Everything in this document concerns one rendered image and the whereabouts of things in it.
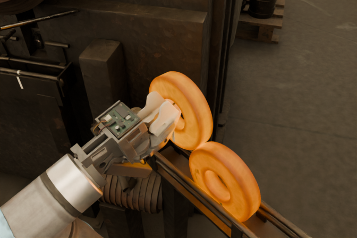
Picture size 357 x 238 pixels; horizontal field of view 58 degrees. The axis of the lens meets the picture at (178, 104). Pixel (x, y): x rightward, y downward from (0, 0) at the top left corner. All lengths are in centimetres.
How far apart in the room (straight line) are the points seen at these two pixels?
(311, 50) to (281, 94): 59
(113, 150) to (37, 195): 13
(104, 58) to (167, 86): 25
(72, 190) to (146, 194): 36
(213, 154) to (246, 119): 124
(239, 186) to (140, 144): 18
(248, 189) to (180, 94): 19
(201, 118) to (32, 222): 30
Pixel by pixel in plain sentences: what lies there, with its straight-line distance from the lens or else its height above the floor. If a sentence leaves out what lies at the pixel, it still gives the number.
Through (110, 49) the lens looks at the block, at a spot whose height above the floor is 80.
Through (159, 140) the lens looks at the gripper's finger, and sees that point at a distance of 56.
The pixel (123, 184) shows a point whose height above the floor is 56.
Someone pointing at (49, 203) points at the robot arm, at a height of 80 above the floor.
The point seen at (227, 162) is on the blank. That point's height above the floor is 79.
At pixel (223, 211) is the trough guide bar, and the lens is 61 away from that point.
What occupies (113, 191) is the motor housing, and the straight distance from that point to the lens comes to 88.
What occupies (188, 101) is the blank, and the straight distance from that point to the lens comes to 55.
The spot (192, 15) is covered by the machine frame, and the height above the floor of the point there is 87.
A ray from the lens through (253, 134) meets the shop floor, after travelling 172.
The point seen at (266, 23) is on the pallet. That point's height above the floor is 14.
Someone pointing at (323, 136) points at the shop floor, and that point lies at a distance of 182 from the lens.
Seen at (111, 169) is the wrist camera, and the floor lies 78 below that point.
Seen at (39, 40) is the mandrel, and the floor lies 75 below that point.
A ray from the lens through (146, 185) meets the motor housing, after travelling 85.
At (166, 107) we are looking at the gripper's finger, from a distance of 55.
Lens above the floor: 122
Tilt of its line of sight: 42 degrees down
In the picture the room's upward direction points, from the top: straight up
